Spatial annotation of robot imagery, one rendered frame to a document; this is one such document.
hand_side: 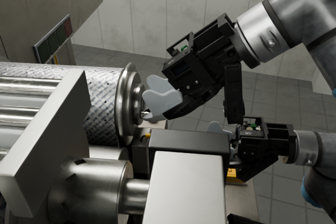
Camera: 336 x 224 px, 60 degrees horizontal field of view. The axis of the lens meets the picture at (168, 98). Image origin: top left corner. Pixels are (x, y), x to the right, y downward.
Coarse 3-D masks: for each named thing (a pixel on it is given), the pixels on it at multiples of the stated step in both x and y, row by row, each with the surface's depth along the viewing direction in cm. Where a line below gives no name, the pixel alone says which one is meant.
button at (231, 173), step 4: (228, 168) 82; (232, 168) 82; (228, 172) 81; (232, 172) 81; (228, 176) 80; (232, 176) 80; (228, 180) 81; (232, 180) 81; (236, 180) 81; (240, 180) 80
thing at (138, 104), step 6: (138, 84) 51; (138, 90) 49; (144, 90) 54; (132, 96) 49; (138, 96) 49; (132, 102) 49; (138, 102) 49; (144, 102) 55; (132, 108) 49; (138, 108) 49; (144, 108) 55; (132, 114) 49; (138, 114) 49; (132, 120) 50; (138, 120) 50
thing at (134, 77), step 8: (136, 72) 51; (120, 80) 48; (128, 80) 48; (136, 80) 52; (128, 88) 47; (128, 96) 47; (128, 104) 47; (128, 112) 47; (128, 120) 47; (128, 128) 48
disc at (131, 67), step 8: (128, 64) 49; (128, 72) 49; (120, 88) 46; (120, 96) 45; (120, 104) 45; (120, 112) 45; (120, 120) 46; (120, 128) 46; (120, 136) 47; (128, 136) 52
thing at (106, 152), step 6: (90, 144) 49; (90, 150) 45; (96, 150) 45; (102, 150) 46; (108, 150) 46; (114, 150) 46; (120, 150) 46; (126, 150) 49; (90, 156) 44; (96, 156) 44; (102, 156) 44; (108, 156) 44; (114, 156) 44; (120, 156) 45; (126, 156) 51
